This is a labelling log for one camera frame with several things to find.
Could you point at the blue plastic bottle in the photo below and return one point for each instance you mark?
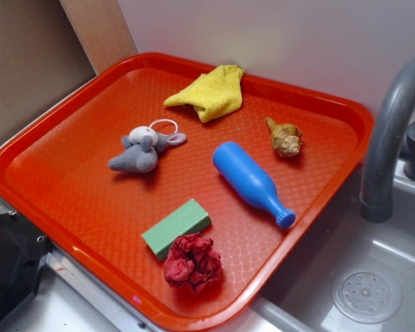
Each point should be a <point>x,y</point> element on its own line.
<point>251,182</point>

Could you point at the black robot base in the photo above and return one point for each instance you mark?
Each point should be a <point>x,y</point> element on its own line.
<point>23,250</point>

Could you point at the crumpled red cloth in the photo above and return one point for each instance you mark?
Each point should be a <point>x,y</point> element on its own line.
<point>192,263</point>

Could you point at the red plastic tray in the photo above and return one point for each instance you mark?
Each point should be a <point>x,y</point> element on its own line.
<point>56,174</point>

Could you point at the grey plush mouse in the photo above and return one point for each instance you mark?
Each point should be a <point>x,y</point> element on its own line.
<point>143,145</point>

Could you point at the grey toy sink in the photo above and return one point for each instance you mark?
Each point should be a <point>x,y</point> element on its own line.
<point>348,274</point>

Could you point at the grey toy faucet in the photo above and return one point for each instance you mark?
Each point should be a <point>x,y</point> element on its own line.
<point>393,134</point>

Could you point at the yellow cloth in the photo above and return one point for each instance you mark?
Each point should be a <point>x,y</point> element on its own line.
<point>212,95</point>

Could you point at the wooden board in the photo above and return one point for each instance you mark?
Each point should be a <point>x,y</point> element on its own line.
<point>101,30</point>

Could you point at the green rectangular block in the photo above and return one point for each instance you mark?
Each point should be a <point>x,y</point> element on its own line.
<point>189,218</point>

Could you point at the brown seashell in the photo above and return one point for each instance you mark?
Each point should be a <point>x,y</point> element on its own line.
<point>285,138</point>

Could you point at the brown cardboard panel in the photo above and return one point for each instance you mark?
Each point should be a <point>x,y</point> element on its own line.
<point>41,61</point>

